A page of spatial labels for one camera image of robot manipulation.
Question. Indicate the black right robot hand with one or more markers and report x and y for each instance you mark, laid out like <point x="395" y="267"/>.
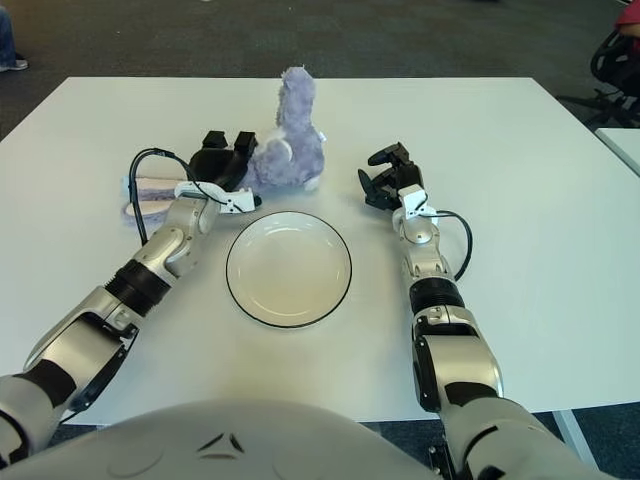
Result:
<point x="387" y="185"/>

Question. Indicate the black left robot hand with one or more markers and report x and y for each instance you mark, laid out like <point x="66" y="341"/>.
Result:
<point x="215" y="167"/>

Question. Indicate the purple plush bunny doll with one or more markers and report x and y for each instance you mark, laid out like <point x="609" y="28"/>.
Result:
<point x="300" y="150"/>

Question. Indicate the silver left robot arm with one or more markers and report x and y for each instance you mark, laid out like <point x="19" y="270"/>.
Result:
<point x="150" y="255"/>

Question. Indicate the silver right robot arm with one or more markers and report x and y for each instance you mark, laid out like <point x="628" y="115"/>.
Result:
<point x="455" y="365"/>

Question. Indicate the white plate with black rim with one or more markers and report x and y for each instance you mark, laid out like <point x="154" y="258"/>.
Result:
<point x="290" y="270"/>

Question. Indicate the white side table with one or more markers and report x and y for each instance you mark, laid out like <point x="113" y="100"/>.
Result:
<point x="625" y="145"/>

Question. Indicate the seated person in jeans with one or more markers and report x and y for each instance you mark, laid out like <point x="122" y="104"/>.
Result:
<point x="6" y="40"/>

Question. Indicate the black office chair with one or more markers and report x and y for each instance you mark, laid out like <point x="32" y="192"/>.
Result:
<point x="612" y="60"/>

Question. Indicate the grey robot torso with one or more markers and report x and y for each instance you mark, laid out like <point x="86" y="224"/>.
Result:
<point x="225" y="450"/>

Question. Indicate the person in red shirt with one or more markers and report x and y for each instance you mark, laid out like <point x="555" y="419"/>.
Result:
<point x="631" y="17"/>

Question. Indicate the white table leg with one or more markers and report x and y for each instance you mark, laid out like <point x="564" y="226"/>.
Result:
<point x="570" y="432"/>

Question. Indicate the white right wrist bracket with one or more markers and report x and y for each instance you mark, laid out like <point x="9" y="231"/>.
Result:
<point x="415" y="200"/>

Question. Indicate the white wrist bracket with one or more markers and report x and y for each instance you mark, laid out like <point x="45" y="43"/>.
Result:
<point x="415" y="200"/>
<point x="240" y="200"/>

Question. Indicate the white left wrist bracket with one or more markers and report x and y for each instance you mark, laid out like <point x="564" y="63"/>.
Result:
<point x="240" y="200"/>

